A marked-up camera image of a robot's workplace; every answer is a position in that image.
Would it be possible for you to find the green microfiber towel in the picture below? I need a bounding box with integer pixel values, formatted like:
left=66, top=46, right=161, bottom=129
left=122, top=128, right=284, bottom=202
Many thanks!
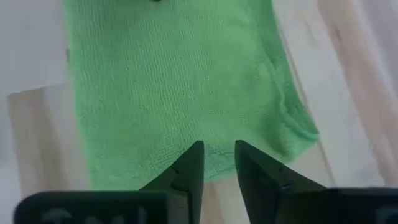
left=63, top=0, right=320, bottom=191

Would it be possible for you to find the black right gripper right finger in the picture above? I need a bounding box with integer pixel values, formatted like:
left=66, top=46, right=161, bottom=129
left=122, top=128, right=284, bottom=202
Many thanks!
left=235, top=139, right=327, bottom=224

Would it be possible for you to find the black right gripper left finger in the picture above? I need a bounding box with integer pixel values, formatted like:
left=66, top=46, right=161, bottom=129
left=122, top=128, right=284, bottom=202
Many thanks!
left=139, top=140, right=205, bottom=224

